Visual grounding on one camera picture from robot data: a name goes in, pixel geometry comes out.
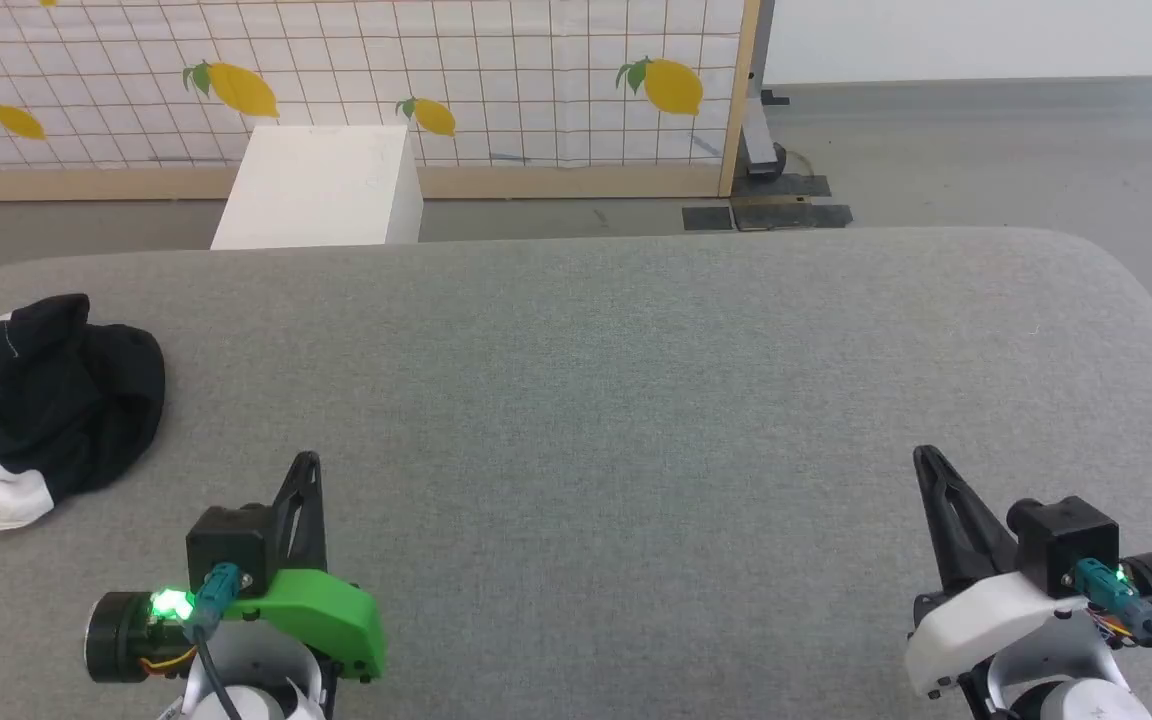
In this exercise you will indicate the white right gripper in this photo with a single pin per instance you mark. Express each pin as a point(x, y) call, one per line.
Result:
point(986, 620)

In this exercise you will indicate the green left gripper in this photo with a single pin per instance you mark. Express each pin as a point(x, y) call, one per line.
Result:
point(331, 615)

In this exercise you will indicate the black and white garment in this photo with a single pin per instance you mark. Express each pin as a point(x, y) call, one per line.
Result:
point(66, 400)

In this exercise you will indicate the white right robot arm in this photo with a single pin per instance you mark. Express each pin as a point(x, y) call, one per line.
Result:
point(1066, 690)

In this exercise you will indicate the grey fabric sofa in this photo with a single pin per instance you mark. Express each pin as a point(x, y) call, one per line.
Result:
point(616, 420)

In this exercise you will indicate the white rectangular box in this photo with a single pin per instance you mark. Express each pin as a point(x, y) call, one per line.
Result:
point(321, 185)

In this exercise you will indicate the wide black floor plate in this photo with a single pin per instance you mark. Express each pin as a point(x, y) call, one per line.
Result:
point(796, 216)

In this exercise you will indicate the long black floor plate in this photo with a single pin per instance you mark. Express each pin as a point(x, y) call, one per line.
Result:
point(786, 186)

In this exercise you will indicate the small black floor plate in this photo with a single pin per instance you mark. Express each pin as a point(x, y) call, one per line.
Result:
point(707, 218)

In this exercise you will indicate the grey metal screen stand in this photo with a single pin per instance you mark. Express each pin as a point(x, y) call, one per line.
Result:
point(759, 120)

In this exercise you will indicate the lemon print wooden-framed screen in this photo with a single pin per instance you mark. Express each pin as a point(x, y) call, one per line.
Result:
point(516, 70)

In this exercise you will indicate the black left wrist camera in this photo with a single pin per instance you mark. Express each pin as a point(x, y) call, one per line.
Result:
point(226, 545)

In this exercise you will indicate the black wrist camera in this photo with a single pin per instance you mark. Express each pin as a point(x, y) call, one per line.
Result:
point(1066, 540)
point(226, 545)

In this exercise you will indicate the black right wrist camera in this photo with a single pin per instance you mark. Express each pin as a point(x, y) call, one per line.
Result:
point(1066, 540)

